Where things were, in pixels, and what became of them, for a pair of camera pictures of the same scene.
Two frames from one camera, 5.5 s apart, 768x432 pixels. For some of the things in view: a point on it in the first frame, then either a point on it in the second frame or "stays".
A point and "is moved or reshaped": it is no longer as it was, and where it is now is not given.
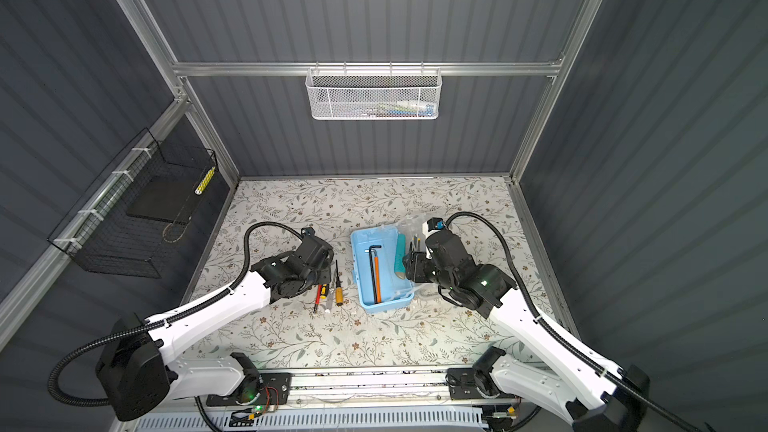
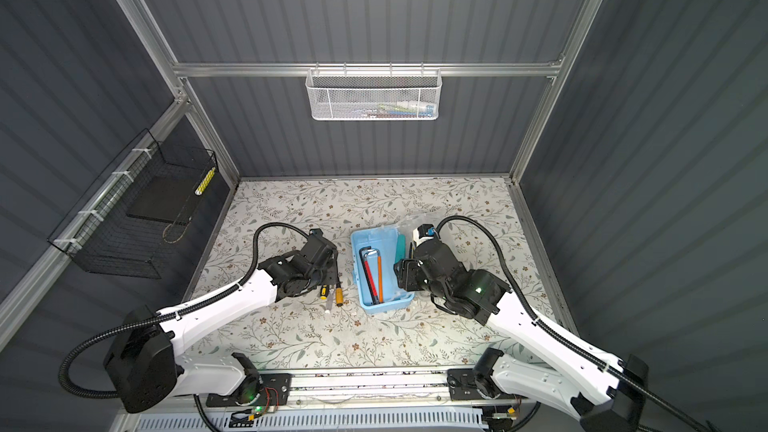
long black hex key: [371, 266] is moved or reshaped
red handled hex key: [317, 297] -> [367, 271]
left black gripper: [326, 273] stays
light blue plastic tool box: [373, 259] stays
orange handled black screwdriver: [339, 290] stays
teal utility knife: [400, 253] stays
